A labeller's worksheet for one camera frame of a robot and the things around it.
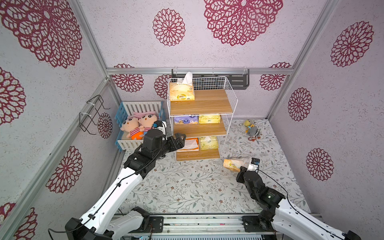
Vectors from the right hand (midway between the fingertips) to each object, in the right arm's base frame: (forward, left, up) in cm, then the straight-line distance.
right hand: (242, 169), depth 83 cm
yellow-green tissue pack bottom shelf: (+21, +17, -3) cm, 27 cm away
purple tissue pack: (+19, +31, +20) cm, 42 cm away
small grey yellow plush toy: (+32, -14, -4) cm, 35 cm away
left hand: (+5, +34, +21) cm, 40 cm away
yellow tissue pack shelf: (+20, +19, +20) cm, 34 cm away
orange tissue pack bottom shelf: (+17, +29, 0) cm, 34 cm away
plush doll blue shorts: (+29, +58, +9) cm, 66 cm away
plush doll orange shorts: (+27, +69, +7) cm, 74 cm away
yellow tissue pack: (+3, +4, +1) cm, 5 cm away
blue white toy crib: (+41, +76, +9) cm, 87 cm away
